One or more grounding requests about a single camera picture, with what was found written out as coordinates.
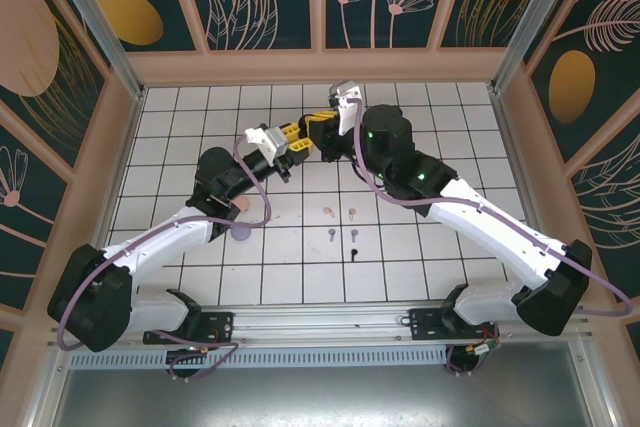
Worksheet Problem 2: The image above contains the small controller board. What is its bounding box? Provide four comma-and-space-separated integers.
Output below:
467, 335, 501, 363

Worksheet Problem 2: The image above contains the aluminium frame post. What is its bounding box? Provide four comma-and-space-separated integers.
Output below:
39, 0, 147, 102
489, 0, 601, 96

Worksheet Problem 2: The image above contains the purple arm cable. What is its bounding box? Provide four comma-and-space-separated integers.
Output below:
347, 95, 636, 378
55, 138, 275, 384

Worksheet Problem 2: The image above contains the grey slotted cable duct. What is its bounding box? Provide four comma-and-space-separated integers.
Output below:
69, 346, 451, 369

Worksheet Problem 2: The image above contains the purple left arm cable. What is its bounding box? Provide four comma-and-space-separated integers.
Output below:
55, 138, 275, 384

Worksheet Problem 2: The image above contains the grey sheet metal panel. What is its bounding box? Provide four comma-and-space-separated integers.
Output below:
49, 365, 609, 427

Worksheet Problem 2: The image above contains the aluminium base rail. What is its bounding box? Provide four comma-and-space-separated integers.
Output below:
47, 302, 594, 348

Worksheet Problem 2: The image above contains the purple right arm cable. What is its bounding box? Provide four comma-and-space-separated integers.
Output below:
347, 95, 636, 378

